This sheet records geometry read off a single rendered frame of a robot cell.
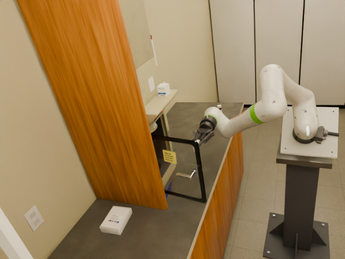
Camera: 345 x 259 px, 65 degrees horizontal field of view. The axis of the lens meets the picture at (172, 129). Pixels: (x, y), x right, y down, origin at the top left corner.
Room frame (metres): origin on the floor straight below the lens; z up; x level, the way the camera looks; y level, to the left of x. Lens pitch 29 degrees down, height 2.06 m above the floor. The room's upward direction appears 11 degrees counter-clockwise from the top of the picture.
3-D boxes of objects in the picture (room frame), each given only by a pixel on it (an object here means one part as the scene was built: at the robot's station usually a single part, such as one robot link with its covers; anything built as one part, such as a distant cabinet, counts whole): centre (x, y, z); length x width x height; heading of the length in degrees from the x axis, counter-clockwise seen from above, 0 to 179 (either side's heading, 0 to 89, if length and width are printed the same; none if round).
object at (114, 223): (1.12, 0.40, 0.96); 0.16 x 0.12 x 0.04; 157
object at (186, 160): (1.16, 0.02, 1.19); 0.30 x 0.01 x 0.40; 56
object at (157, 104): (1.36, 0.04, 1.46); 0.32 x 0.11 x 0.10; 153
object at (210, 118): (1.42, -0.22, 1.28); 0.09 x 0.06 x 0.12; 63
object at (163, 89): (1.43, 0.01, 1.54); 0.05 x 0.05 x 0.06; 58
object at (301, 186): (1.47, -0.85, 0.45); 0.48 x 0.48 x 0.90; 61
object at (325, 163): (1.47, -0.85, 0.92); 0.32 x 0.32 x 0.04; 61
